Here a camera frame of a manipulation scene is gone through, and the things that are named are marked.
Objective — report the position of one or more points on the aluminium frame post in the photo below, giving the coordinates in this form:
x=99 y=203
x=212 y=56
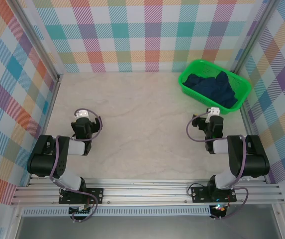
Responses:
x=254 y=35
x=35 y=37

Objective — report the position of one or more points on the grey metal sheet panel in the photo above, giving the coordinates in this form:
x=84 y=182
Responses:
x=144 y=227

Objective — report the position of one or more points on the navy blue t-shirt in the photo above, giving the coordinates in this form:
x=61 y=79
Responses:
x=212 y=87

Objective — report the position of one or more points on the aluminium side rail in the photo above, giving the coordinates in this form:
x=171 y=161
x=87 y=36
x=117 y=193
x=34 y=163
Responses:
x=247 y=124
x=52 y=99

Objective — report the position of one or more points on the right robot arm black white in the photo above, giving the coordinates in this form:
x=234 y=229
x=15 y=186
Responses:
x=254 y=161

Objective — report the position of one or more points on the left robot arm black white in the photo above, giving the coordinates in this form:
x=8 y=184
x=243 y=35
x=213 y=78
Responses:
x=42 y=161

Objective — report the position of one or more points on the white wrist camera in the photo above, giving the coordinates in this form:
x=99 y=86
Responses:
x=82 y=113
x=213 y=110

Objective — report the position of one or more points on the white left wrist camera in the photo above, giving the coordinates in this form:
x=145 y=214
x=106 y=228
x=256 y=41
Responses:
x=82 y=113

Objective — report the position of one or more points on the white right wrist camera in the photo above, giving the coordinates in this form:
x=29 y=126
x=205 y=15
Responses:
x=213 y=110

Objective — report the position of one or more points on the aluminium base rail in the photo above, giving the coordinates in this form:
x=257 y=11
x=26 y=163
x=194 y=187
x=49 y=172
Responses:
x=144 y=193

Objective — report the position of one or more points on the green plastic basket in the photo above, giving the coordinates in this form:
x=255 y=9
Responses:
x=197 y=66

